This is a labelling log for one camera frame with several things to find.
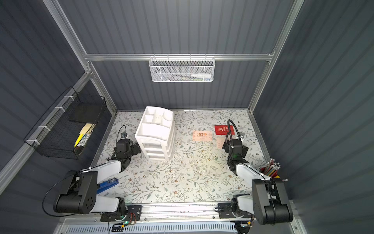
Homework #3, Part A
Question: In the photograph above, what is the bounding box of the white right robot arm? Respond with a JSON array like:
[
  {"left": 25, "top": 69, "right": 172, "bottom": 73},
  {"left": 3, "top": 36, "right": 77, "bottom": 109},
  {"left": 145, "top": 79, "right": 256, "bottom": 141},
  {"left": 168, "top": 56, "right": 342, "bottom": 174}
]
[{"left": 222, "top": 139, "right": 294, "bottom": 225}]

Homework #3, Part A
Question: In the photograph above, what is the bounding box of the blue stapler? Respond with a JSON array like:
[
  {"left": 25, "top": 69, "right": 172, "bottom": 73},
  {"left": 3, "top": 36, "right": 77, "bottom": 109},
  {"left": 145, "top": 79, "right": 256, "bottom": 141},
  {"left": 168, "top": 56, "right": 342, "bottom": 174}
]
[{"left": 96, "top": 178, "right": 119, "bottom": 194}]

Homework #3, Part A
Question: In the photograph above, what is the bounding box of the yellow sticky notes pad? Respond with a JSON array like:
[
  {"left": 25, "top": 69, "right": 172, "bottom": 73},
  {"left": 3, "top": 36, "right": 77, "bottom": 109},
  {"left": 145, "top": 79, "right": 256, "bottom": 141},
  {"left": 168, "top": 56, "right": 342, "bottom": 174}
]
[{"left": 79, "top": 123, "right": 95, "bottom": 135}]

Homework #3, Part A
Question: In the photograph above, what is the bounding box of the pink good luck postcard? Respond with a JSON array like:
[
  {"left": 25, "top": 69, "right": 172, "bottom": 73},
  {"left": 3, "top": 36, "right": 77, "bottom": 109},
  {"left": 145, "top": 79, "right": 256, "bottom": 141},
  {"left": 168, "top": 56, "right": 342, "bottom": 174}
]
[{"left": 216, "top": 137, "right": 226, "bottom": 149}]

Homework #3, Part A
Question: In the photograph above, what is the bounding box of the white plastic drawer organizer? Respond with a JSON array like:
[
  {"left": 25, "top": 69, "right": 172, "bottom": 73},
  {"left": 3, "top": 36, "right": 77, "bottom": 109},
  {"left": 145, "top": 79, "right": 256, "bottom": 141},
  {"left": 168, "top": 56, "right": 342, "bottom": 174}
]
[{"left": 135, "top": 106, "right": 176, "bottom": 161}]

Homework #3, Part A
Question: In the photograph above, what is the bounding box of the red postcard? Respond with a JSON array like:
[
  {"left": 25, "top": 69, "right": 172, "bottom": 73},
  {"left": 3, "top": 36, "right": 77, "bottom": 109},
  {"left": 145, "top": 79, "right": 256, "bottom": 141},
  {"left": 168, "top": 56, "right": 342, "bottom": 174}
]
[{"left": 214, "top": 125, "right": 235, "bottom": 136}]

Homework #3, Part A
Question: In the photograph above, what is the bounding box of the white vented strip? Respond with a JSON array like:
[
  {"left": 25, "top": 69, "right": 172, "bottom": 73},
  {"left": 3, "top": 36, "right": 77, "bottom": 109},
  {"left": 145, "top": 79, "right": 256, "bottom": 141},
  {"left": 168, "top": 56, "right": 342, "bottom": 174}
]
[{"left": 65, "top": 222, "right": 237, "bottom": 234}]

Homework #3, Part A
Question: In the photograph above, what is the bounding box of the white wire mesh basket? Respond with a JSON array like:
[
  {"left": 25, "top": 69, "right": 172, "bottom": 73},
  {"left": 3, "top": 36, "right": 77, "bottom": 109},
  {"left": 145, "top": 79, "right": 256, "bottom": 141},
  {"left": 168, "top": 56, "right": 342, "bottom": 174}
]
[{"left": 149, "top": 57, "right": 216, "bottom": 82}]

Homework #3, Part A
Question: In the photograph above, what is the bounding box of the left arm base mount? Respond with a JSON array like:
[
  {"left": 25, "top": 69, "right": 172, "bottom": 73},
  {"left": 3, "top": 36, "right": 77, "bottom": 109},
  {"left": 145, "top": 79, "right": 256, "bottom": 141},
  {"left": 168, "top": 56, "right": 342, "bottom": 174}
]
[{"left": 100, "top": 205, "right": 143, "bottom": 223}]

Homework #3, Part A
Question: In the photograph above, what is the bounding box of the black notebook in basket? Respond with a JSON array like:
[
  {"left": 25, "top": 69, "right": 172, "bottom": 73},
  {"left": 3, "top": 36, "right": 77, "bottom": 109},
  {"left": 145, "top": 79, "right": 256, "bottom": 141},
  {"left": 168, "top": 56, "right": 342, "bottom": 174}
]
[{"left": 69, "top": 103, "right": 105, "bottom": 124}]

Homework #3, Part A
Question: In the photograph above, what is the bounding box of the white marker in basket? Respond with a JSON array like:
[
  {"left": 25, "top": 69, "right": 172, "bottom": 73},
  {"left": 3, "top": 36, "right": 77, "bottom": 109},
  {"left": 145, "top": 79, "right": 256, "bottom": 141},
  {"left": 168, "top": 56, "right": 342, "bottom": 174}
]
[{"left": 191, "top": 73, "right": 212, "bottom": 80}]

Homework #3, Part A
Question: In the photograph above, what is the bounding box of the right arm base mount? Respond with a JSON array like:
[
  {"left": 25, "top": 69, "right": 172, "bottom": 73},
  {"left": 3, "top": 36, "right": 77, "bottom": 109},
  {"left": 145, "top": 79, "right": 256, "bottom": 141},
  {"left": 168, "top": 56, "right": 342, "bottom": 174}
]
[{"left": 214, "top": 202, "right": 255, "bottom": 219}]

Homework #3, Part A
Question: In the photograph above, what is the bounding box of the red pencil cup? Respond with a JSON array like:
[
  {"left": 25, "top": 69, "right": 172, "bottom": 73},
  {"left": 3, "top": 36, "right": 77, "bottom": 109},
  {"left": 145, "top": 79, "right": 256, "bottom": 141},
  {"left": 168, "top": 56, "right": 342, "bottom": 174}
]
[{"left": 260, "top": 159, "right": 281, "bottom": 178}]

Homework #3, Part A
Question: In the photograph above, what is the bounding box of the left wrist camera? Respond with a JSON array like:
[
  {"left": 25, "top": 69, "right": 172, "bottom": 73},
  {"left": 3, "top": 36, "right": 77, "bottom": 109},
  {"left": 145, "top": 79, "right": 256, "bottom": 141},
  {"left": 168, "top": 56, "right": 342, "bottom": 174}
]
[{"left": 120, "top": 132, "right": 128, "bottom": 139}]

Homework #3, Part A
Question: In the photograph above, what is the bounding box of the black wire wall basket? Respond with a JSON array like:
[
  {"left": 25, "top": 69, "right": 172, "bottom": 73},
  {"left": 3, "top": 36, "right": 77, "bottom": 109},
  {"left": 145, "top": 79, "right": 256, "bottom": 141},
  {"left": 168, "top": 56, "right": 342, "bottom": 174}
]
[{"left": 24, "top": 89, "right": 110, "bottom": 160}]

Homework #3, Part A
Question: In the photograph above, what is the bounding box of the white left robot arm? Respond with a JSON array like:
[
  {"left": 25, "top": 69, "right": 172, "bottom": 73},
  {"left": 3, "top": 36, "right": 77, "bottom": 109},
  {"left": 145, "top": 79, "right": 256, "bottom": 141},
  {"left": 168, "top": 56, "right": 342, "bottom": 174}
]
[{"left": 53, "top": 137, "right": 141, "bottom": 216}]

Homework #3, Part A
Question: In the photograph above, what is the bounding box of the black corrugated cable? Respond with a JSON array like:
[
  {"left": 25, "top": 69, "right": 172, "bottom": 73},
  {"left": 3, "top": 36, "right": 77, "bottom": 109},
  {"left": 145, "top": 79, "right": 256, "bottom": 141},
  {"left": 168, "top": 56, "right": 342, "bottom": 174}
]
[{"left": 227, "top": 119, "right": 243, "bottom": 147}]

